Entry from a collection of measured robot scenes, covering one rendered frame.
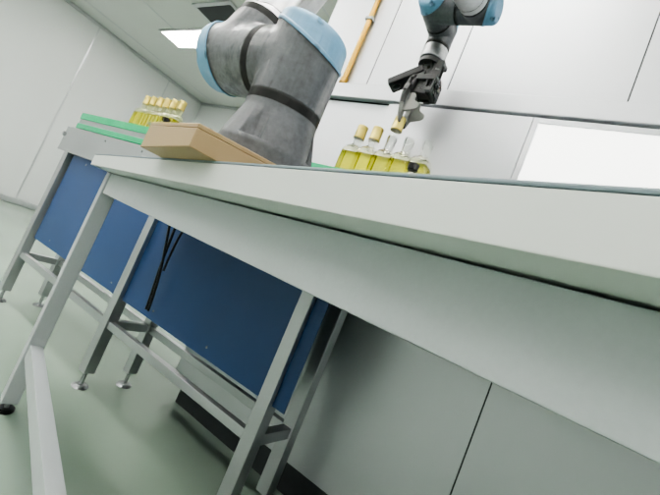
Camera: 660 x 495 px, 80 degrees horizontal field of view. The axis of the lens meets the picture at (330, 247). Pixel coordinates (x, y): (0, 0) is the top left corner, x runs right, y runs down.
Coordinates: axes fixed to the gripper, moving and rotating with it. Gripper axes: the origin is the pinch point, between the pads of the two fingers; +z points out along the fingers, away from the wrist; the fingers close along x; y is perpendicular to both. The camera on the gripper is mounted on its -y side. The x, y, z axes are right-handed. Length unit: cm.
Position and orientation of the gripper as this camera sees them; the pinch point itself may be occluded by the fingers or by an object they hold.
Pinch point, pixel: (400, 121)
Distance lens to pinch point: 126.2
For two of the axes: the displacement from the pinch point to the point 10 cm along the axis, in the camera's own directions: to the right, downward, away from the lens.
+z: -3.8, 9.2, -0.9
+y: 8.0, 2.8, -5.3
